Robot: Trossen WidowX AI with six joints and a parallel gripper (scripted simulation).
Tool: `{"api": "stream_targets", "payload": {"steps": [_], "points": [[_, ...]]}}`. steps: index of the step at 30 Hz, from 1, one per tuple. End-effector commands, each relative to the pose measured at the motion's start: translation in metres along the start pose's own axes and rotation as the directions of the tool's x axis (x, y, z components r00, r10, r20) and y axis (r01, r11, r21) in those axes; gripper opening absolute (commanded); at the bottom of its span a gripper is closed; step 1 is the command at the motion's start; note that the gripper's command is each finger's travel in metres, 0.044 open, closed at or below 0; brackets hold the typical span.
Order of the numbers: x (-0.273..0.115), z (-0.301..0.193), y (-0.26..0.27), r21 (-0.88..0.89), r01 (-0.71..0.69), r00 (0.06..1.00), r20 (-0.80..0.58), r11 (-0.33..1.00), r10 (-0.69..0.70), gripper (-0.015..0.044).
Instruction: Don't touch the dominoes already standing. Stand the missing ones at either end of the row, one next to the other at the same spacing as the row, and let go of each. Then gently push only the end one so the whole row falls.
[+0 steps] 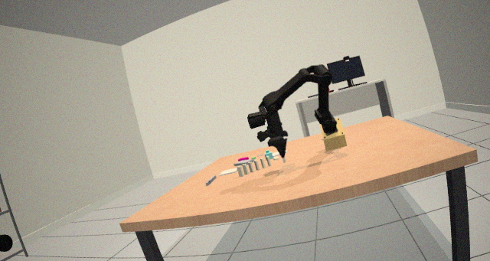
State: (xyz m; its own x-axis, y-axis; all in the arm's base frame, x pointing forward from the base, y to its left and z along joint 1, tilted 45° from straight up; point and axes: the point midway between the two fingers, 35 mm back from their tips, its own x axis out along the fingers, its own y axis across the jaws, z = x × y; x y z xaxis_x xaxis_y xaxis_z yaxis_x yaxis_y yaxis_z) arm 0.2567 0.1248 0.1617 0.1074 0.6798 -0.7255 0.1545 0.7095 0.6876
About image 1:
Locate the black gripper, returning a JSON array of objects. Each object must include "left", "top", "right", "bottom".
[{"left": 267, "top": 121, "right": 288, "bottom": 158}]

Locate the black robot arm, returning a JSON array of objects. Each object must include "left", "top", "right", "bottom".
[{"left": 247, "top": 64, "right": 338, "bottom": 142}]

